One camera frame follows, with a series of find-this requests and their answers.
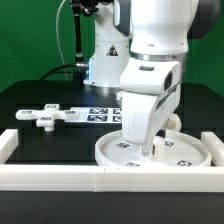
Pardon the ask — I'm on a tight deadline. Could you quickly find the white round table top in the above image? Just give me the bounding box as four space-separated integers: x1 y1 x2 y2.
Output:
95 130 212 167

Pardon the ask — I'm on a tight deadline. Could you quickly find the white cross-shaped table base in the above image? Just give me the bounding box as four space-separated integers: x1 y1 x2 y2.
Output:
15 104 80 132

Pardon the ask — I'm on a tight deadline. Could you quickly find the white U-shaped frame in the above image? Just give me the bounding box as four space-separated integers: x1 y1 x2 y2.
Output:
0 129 224 192

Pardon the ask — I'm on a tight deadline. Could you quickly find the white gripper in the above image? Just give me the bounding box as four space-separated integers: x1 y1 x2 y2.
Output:
120 58 181 158

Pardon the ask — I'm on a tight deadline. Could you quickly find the black cable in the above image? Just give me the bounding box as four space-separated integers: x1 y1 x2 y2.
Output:
39 64 89 81

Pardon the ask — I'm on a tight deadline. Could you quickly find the white marker sheet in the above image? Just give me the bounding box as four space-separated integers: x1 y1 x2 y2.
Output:
71 107 122 124

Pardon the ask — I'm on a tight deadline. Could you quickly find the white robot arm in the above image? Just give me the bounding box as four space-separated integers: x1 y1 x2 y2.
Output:
85 0 221 156

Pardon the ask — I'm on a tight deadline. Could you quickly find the grey cable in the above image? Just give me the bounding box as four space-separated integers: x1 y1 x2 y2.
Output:
55 0 69 81

